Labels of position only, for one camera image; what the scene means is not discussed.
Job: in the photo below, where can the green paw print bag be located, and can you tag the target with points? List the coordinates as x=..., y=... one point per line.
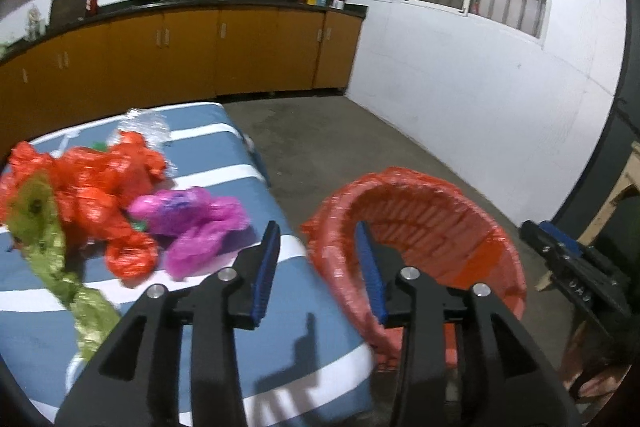
x=32, y=219

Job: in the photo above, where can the red bottle on counter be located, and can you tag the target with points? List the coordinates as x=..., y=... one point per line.
x=92, y=8

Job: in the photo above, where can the blue white striped tablecloth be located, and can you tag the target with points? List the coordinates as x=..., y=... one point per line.
x=304, y=365

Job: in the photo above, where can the red plastic bag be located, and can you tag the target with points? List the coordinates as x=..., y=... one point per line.
x=24, y=161
x=93, y=190

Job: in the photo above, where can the lower wooden kitchen cabinets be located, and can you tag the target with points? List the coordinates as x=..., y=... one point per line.
x=169, y=57

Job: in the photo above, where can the red plastic trash basket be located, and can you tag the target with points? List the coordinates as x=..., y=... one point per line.
x=435, y=228

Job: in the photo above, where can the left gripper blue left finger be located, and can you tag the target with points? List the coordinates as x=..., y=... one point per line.
x=263, y=272

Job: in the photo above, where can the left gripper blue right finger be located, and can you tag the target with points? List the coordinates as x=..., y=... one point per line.
x=369, y=255

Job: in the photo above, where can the black kitchen countertop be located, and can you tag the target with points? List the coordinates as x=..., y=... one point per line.
x=131, y=8

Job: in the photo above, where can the dark cutting board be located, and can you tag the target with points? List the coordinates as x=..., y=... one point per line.
x=65, y=12

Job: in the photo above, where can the purple plastic bag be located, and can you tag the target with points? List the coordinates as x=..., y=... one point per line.
x=196, y=222

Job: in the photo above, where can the glass jar on counter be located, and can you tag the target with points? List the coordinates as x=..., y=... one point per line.
x=33, y=24

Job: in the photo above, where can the large clear bubble wrap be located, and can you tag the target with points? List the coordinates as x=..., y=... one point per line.
x=147, y=126

